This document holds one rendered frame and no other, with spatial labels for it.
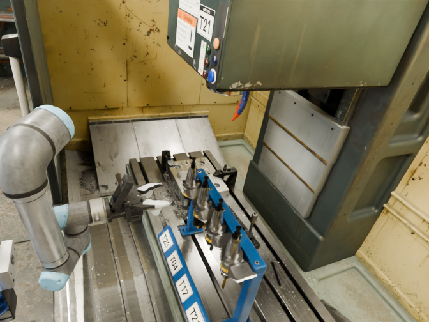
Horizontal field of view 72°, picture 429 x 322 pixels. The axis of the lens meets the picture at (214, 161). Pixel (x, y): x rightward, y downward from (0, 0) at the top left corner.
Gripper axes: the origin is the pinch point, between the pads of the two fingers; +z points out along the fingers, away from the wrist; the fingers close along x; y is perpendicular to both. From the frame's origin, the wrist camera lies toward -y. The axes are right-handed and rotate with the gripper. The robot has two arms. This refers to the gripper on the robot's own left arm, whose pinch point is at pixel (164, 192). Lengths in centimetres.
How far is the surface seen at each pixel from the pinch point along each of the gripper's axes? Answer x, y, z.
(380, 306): 43, 65, 100
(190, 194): 5.5, -1.8, 7.7
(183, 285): 21.1, 25.6, 1.3
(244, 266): 37.5, -1.6, 11.6
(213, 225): 23.1, -4.3, 8.4
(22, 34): -48, -41, -37
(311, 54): 13, -51, 37
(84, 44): -120, -19, -14
